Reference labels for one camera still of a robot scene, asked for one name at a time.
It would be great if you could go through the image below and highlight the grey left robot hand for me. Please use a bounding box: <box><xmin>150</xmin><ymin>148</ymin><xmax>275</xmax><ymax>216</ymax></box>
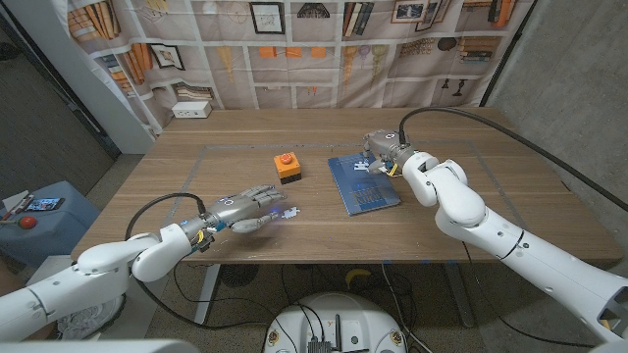
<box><xmin>199</xmin><ymin>183</ymin><xmax>288</xmax><ymax>236</ymax></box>

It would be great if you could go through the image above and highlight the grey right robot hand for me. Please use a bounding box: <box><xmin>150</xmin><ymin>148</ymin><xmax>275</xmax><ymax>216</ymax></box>
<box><xmin>361</xmin><ymin>128</ymin><xmax>418</xmax><ymax>177</ymax></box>

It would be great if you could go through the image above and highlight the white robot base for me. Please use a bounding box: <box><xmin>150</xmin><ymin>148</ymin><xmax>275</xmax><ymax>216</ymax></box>
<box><xmin>264</xmin><ymin>292</ymin><xmax>407</xmax><ymax>353</ymax></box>

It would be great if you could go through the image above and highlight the blue notebook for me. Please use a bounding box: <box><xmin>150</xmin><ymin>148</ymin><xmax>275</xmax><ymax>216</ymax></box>
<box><xmin>327</xmin><ymin>151</ymin><xmax>402</xmax><ymax>218</ymax></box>

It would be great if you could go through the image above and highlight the orange emergency button box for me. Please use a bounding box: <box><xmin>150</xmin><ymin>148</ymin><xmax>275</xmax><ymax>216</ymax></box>
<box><xmin>273</xmin><ymin>151</ymin><xmax>302</xmax><ymax>185</ymax></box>

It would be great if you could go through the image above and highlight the black round fan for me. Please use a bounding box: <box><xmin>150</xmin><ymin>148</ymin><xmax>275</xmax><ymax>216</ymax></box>
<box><xmin>219</xmin><ymin>264</ymin><xmax>260</xmax><ymax>289</ymax></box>

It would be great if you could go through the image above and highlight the white table leg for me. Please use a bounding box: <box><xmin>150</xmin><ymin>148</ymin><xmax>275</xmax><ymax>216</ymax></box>
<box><xmin>193</xmin><ymin>264</ymin><xmax>222</xmax><ymax>328</ymax></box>

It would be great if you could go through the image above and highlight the white power strip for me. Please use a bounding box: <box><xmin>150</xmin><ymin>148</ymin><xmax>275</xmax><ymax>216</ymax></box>
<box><xmin>171</xmin><ymin>100</ymin><xmax>213</xmax><ymax>120</ymax></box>

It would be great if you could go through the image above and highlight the black backdrop stand pole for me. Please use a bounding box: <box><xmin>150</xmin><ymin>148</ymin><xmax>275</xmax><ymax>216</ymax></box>
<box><xmin>479</xmin><ymin>0</ymin><xmax>539</xmax><ymax>108</ymax></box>

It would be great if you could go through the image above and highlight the printed bookshelf backdrop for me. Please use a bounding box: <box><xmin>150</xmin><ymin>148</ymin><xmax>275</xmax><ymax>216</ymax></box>
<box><xmin>66</xmin><ymin>0</ymin><xmax>536</xmax><ymax>143</ymax></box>

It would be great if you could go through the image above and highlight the yellow curved object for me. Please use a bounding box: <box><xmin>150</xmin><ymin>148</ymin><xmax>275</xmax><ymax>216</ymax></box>
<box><xmin>344</xmin><ymin>267</ymin><xmax>373</xmax><ymax>289</ymax></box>

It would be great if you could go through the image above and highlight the grey table leg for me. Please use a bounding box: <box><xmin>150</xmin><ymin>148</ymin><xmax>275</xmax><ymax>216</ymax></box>
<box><xmin>444</xmin><ymin>262</ymin><xmax>477</xmax><ymax>328</ymax></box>

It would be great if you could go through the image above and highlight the smartphone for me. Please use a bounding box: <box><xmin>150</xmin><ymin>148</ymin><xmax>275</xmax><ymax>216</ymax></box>
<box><xmin>24</xmin><ymin>196</ymin><xmax>66</xmax><ymax>213</ymax></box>

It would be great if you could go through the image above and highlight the white robot torso edge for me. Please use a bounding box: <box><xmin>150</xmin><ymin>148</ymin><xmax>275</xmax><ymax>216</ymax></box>
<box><xmin>0</xmin><ymin>338</ymin><xmax>200</xmax><ymax>353</ymax></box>

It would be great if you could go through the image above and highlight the white paper sheet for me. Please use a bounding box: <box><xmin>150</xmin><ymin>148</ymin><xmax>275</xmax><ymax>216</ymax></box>
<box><xmin>1</xmin><ymin>189</ymin><xmax>30</xmax><ymax>213</ymax></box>

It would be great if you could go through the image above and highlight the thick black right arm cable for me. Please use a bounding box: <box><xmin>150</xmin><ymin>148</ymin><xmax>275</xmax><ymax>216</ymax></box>
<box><xmin>397</xmin><ymin>106</ymin><xmax>628</xmax><ymax>212</ymax></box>

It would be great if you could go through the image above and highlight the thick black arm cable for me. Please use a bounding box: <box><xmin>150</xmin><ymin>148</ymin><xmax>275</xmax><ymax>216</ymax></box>
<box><xmin>124</xmin><ymin>192</ymin><xmax>270</xmax><ymax>329</ymax></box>
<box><xmin>397</xmin><ymin>106</ymin><xmax>628</xmax><ymax>212</ymax></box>

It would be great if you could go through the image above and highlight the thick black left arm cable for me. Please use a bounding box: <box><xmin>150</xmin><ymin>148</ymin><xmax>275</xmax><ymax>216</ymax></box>
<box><xmin>124</xmin><ymin>192</ymin><xmax>270</xmax><ymax>329</ymax></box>

